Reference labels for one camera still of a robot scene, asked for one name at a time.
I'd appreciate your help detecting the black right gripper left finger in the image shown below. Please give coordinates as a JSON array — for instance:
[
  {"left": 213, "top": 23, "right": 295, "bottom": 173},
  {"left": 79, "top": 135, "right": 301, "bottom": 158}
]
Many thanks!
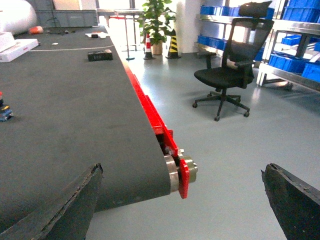
[{"left": 0, "top": 163, "right": 103, "bottom": 240}]

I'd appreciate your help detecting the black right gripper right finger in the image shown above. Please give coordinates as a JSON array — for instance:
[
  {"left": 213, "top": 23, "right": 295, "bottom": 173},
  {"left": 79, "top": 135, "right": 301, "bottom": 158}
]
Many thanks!
[{"left": 261, "top": 163, "right": 320, "bottom": 240}]

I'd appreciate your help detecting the steel shelf with blue bins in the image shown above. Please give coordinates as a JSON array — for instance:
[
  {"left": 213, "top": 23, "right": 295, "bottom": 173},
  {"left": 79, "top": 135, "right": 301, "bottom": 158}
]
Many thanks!
[{"left": 198, "top": 14, "right": 315, "bottom": 91}]

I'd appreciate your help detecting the steel conveyor end roller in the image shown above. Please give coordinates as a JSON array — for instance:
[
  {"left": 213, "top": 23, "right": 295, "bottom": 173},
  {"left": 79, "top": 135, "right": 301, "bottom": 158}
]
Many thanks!
[{"left": 164, "top": 152, "right": 198, "bottom": 199}]

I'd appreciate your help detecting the black small box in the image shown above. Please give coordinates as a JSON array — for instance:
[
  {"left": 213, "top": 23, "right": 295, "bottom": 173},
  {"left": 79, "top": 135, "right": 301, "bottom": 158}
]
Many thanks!
[{"left": 87, "top": 49, "right": 113, "bottom": 62}]

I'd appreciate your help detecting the white flat box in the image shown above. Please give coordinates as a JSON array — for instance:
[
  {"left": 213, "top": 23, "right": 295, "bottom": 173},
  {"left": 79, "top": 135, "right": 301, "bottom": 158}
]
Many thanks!
[{"left": 0, "top": 32, "right": 39, "bottom": 63}]

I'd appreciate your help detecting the black office chair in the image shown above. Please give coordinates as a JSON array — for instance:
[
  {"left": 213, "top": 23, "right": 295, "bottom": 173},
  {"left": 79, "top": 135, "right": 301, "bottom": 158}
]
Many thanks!
[{"left": 192, "top": 0, "right": 274, "bottom": 118}]

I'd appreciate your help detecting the red white traffic cone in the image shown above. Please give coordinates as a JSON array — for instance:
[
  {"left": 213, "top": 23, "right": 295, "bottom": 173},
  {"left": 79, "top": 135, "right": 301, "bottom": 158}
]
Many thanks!
[{"left": 143, "top": 33, "right": 154, "bottom": 60}]

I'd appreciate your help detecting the yellow black striped bollard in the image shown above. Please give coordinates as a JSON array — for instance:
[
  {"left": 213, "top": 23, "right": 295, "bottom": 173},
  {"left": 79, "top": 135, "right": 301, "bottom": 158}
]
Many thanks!
[{"left": 166, "top": 29, "right": 181, "bottom": 59}]

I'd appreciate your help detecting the grey plastic crate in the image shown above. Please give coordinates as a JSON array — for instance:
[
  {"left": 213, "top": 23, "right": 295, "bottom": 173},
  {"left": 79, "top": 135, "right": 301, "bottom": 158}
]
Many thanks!
[{"left": 28, "top": 0, "right": 98, "bottom": 28}]

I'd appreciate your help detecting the potted green plant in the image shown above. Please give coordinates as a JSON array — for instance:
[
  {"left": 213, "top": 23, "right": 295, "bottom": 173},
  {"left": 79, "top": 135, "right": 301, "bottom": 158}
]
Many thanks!
[{"left": 138, "top": 0, "right": 176, "bottom": 55}]

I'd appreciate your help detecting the red conveyor side rail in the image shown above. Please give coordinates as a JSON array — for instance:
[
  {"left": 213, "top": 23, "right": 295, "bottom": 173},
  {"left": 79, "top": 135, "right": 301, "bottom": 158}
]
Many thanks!
[{"left": 108, "top": 14, "right": 190, "bottom": 200}]

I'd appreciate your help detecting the red push button switch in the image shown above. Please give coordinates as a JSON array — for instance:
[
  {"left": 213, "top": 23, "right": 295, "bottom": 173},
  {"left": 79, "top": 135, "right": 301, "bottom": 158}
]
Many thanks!
[{"left": 0, "top": 92, "right": 14, "bottom": 122}]

